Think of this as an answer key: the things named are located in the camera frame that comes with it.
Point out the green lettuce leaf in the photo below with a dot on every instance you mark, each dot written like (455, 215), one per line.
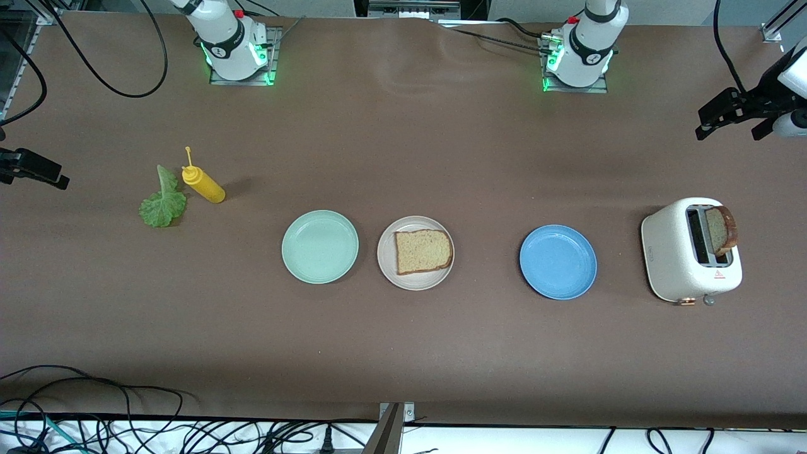
(162, 211)

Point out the brown bread slice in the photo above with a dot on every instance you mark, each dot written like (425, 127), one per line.
(423, 252)
(719, 230)

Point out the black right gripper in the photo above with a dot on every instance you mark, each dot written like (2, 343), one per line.
(14, 163)

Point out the dark metal profile bar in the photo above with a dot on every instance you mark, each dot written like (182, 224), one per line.
(386, 435)

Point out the mint green plate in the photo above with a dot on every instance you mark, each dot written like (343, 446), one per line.
(320, 247)

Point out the grey metal base plate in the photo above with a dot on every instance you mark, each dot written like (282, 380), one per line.
(599, 89)
(275, 50)

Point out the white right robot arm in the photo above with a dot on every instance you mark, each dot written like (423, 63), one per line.
(227, 38)

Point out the beige plate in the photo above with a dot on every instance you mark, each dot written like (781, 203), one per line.
(416, 284)

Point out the black power plug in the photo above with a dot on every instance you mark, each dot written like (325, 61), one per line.
(327, 441)

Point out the white two-slot toaster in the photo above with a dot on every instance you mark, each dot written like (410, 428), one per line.
(668, 252)

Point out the small metal bracket plate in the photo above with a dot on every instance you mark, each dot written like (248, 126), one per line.
(408, 413)

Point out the yellow mustard squeeze bottle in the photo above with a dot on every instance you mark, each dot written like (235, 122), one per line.
(205, 184)

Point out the blue plate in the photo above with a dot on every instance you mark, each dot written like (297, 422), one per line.
(558, 261)

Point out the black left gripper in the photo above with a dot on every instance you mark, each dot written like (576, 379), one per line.
(761, 94)

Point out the black and silver control box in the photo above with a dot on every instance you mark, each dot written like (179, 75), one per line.
(413, 9)

